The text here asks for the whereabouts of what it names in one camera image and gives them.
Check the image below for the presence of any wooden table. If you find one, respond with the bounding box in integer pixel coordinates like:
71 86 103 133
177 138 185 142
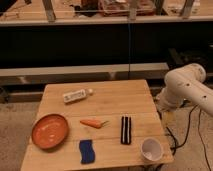
21 80 173 171

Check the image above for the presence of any blue vertical cable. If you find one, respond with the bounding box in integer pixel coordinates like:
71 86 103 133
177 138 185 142
127 19 132 81

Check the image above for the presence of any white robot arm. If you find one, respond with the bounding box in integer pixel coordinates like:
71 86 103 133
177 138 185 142
156 63 213 126

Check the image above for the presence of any white cup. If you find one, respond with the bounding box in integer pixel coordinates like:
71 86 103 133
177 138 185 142
140 137 164 162

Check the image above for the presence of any orange plate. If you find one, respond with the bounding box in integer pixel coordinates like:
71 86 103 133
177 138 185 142
31 114 69 149

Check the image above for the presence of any blue sponge cloth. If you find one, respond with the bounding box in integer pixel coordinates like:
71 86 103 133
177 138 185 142
79 140 95 164

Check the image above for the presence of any black power cable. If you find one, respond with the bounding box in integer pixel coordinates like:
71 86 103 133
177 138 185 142
159 104 213 171

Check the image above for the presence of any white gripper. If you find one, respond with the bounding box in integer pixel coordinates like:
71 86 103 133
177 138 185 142
156 88 182 127

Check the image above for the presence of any upper wooden shelf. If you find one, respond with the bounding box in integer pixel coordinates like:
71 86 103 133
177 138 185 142
0 0 213 27

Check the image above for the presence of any orange toy carrot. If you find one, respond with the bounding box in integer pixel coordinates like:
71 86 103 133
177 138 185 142
80 119 106 129

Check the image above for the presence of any long metal bench rail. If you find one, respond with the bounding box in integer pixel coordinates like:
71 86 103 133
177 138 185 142
0 62 169 77

